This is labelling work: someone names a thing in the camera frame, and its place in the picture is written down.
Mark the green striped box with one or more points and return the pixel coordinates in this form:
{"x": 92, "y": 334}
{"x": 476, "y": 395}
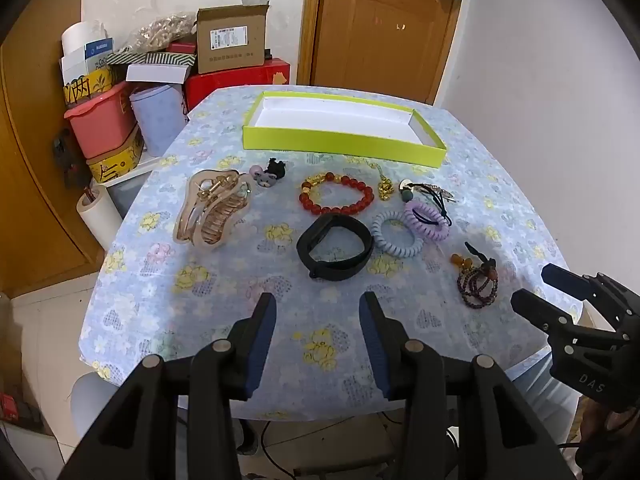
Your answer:
{"x": 150, "y": 58}

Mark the brown cardboard box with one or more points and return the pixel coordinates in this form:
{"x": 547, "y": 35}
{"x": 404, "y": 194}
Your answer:
{"x": 230, "y": 40}

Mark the wooden door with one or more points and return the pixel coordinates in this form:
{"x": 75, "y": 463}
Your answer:
{"x": 385, "y": 40}

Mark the pale blue cylinder container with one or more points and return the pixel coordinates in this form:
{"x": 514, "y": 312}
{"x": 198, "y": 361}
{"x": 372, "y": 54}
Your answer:
{"x": 157, "y": 120}

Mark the yellow printed box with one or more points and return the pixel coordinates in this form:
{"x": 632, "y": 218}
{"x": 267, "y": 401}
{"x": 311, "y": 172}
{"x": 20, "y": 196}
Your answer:
{"x": 117, "y": 162}

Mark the blue and white box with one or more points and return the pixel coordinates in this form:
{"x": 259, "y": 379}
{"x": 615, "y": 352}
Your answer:
{"x": 98, "y": 55}

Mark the clear bag of nuts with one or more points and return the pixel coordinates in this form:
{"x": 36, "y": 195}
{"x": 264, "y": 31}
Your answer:
{"x": 160, "y": 32}

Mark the yellow-green cardboard box tray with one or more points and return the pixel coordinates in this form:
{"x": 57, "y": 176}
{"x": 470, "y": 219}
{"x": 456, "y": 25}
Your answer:
{"x": 340, "y": 117}

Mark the white storage cabinet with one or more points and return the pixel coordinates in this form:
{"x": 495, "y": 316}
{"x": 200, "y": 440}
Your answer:
{"x": 127, "y": 187}

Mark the white round stool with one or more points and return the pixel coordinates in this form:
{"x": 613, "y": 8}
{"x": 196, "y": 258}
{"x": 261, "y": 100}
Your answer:
{"x": 90, "y": 400}

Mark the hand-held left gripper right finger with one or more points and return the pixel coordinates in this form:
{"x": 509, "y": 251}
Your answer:
{"x": 375, "y": 345}

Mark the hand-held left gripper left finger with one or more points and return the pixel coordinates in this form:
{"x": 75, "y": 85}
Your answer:
{"x": 260, "y": 345}

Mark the small red box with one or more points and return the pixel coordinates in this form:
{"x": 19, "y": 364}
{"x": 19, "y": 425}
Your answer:
{"x": 181, "y": 48}

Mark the pink plastic bin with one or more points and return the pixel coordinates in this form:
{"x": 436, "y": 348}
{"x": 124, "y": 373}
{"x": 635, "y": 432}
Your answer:
{"x": 102, "y": 127}

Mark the black wristband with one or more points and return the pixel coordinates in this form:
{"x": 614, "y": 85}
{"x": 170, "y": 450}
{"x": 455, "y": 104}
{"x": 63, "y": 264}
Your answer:
{"x": 320, "y": 262}

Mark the wooden cabinet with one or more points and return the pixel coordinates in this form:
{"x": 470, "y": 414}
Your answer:
{"x": 30, "y": 160}

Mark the large red box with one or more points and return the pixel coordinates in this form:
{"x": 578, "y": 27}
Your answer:
{"x": 235, "y": 85}

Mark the beige hair claw clip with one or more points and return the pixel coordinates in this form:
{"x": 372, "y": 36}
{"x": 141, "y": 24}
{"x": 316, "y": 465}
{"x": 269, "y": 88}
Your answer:
{"x": 212, "y": 210}

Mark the gold charm pendant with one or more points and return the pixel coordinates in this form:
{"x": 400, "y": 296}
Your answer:
{"x": 384, "y": 189}

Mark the dark hanging ornament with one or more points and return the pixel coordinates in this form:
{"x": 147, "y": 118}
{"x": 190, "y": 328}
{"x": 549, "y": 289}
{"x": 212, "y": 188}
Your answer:
{"x": 65, "y": 155}

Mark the flat white box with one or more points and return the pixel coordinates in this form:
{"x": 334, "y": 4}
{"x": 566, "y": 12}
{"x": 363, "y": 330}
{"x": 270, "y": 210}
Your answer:
{"x": 155, "y": 74}

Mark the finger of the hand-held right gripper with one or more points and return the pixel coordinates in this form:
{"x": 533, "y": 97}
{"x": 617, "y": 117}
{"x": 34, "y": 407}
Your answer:
{"x": 565, "y": 280}
{"x": 537, "y": 307}

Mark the yellow printed tin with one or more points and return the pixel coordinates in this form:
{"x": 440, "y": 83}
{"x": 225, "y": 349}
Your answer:
{"x": 90, "y": 87}

